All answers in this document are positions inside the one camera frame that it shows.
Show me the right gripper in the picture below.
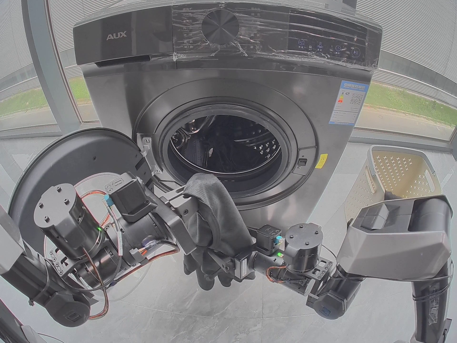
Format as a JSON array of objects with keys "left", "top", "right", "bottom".
[{"left": 205, "top": 250, "right": 288, "bottom": 282}]

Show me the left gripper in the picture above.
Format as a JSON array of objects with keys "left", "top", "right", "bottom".
[{"left": 114, "top": 187, "right": 196, "bottom": 261}]

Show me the black garment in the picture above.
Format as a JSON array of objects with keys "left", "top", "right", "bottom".
[{"left": 181, "top": 172, "right": 256, "bottom": 292}]

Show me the heap of dark clothes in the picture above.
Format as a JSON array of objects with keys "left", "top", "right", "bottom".
[{"left": 189, "top": 133, "right": 258, "bottom": 173}]

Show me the washing machine door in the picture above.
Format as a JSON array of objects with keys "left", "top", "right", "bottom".
[{"left": 8, "top": 127, "right": 158, "bottom": 301}]

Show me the grey washing machine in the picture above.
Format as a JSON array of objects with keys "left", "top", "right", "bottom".
[{"left": 73, "top": 1, "right": 383, "bottom": 236}]

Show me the cream laundry basket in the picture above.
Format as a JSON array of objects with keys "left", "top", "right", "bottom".
[{"left": 344, "top": 144, "right": 443, "bottom": 228}]

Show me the window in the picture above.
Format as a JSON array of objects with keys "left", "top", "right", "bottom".
[{"left": 0, "top": 0, "right": 457, "bottom": 143}]

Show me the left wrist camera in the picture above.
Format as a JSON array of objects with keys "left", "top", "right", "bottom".
[{"left": 104, "top": 172, "right": 155, "bottom": 224}]

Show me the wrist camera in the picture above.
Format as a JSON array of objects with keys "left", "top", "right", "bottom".
[
  {"left": 255, "top": 225, "right": 283, "bottom": 253},
  {"left": 104, "top": 172, "right": 155, "bottom": 224}
]

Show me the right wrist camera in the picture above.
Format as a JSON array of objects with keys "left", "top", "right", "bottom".
[{"left": 255, "top": 225, "right": 283, "bottom": 253}]

